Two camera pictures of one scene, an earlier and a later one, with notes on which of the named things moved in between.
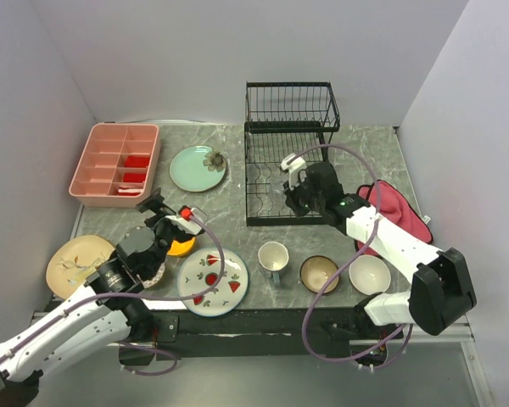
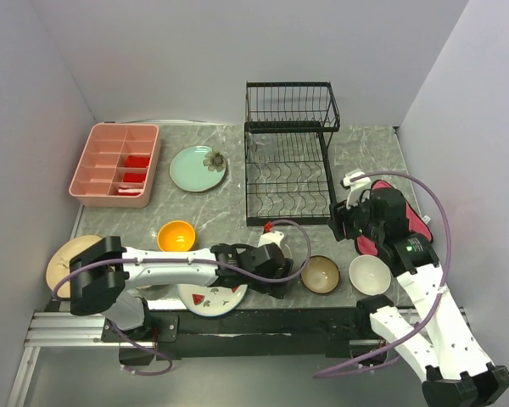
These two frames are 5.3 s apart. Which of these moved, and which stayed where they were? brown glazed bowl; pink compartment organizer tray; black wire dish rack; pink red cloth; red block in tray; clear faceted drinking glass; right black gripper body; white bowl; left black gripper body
Moved: left black gripper body; clear faceted drinking glass; right black gripper body
Stayed: black wire dish rack; red block in tray; brown glazed bowl; pink compartment organizer tray; pink red cloth; white bowl
